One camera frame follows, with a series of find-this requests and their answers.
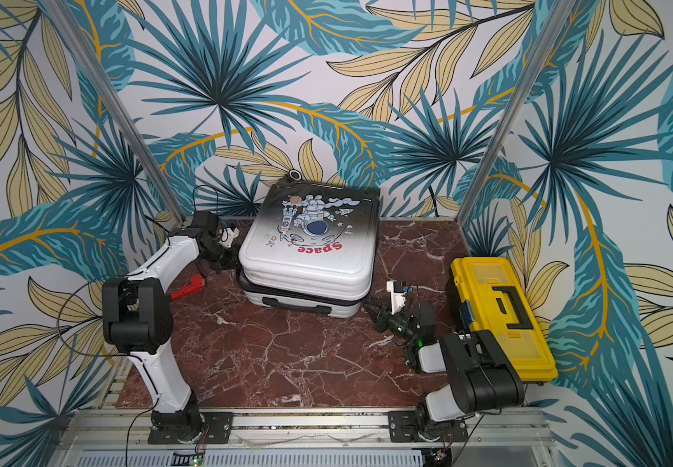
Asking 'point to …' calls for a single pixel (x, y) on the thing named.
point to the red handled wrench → (196, 283)
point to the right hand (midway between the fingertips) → (365, 303)
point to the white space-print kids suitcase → (311, 247)
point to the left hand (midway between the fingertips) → (242, 264)
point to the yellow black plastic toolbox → (494, 301)
